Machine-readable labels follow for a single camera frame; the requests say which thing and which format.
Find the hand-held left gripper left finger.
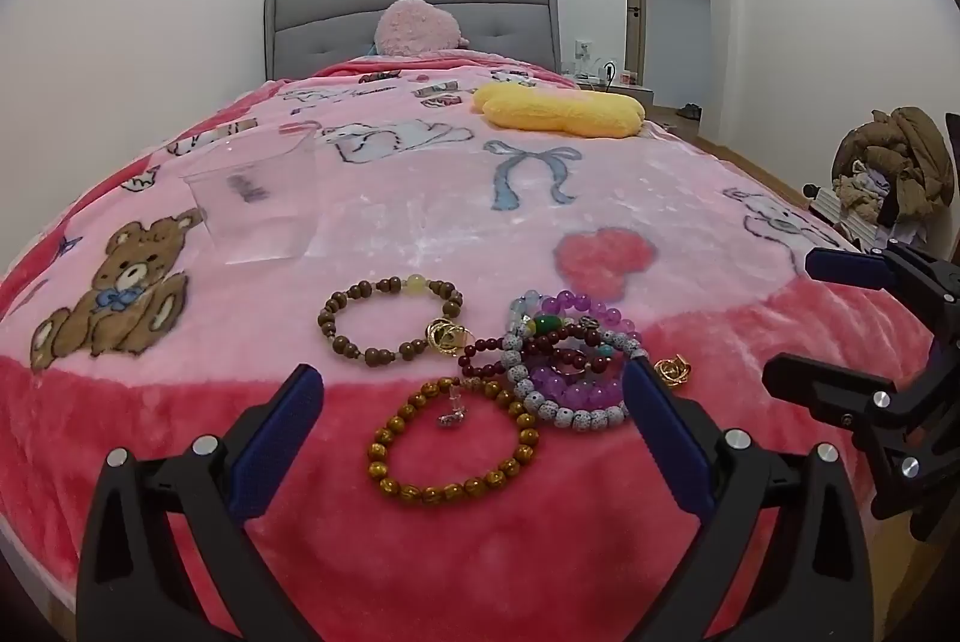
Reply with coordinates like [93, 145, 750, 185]
[75, 363, 325, 642]

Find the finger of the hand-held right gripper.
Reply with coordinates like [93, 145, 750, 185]
[805, 246, 960, 343]
[761, 351, 960, 523]

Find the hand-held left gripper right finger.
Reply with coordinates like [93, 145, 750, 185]
[621, 355, 878, 642]

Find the white grey bead bracelet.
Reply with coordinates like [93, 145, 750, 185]
[502, 325, 650, 431]

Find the purple bead bracelet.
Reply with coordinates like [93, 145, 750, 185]
[529, 289, 644, 418]

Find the clear plastic bag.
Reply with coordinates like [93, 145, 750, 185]
[180, 126, 320, 266]

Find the white slatted rack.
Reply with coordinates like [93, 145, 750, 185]
[805, 183, 887, 247]

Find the pile of brown clothes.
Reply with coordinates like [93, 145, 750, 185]
[830, 106, 956, 224]

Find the small silver earring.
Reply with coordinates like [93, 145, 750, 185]
[437, 387, 470, 426]

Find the pink printed bear blanket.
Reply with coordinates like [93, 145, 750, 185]
[0, 49, 938, 642]

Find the low bedside table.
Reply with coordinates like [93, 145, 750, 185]
[576, 68, 658, 107]

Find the yellow plush flower pillow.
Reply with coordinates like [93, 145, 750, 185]
[472, 81, 647, 138]

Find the grey padded headboard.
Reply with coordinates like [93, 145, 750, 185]
[264, 0, 560, 82]

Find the pink plush pillow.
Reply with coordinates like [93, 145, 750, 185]
[373, 0, 470, 57]

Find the gold knot ring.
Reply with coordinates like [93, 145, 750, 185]
[424, 317, 476, 357]
[654, 355, 695, 392]

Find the amber brown bead bracelet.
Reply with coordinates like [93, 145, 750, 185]
[366, 376, 539, 506]

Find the brown wooden bead bracelet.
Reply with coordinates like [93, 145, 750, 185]
[316, 273, 464, 368]

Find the pale blue bead bracelet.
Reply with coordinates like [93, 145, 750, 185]
[508, 289, 542, 337]

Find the dark red bead bracelet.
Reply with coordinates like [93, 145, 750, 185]
[457, 325, 602, 389]

